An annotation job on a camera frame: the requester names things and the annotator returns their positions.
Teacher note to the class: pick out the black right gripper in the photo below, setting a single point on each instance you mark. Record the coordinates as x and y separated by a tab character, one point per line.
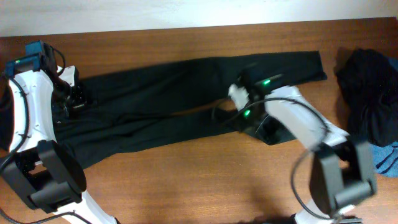
244	125

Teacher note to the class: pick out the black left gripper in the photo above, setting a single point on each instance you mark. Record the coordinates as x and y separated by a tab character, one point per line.
81	102

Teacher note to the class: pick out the black trousers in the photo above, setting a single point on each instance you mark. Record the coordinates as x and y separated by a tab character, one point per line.
154	106

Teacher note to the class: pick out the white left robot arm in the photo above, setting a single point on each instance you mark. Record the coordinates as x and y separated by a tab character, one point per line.
38	169

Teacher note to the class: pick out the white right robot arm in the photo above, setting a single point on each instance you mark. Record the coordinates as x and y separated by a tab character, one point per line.
342	174

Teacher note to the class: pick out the black folded garment left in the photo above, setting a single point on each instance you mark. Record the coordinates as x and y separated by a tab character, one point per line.
7	119

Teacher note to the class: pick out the black garment right pile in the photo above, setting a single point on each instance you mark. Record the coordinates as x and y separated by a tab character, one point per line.
353	79

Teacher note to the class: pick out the blue striped garment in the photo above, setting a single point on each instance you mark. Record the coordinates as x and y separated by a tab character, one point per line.
387	158

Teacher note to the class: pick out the black base bracket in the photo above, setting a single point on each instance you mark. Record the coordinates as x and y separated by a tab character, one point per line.
293	220

